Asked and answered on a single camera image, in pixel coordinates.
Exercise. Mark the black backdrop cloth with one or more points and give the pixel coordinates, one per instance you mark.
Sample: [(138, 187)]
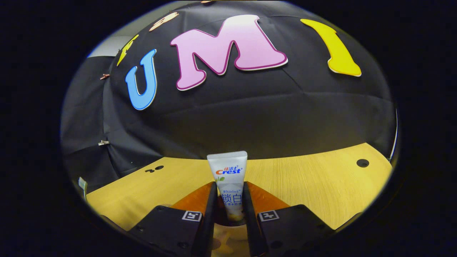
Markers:
[(250, 117)]

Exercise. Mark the copper cloth clip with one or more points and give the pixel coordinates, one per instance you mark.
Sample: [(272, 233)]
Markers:
[(104, 76)]

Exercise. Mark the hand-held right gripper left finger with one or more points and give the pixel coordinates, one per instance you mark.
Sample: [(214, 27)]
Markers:
[(213, 210)]

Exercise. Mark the light wooden desktop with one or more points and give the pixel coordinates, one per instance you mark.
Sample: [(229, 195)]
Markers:
[(303, 185)]

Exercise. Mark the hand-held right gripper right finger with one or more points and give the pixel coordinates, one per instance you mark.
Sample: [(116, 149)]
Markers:
[(247, 210)]

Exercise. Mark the silver cloth clip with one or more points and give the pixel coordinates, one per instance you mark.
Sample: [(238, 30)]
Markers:
[(103, 142)]

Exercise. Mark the white toothpaste tube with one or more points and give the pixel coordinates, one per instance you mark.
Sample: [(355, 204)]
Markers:
[(228, 164)]

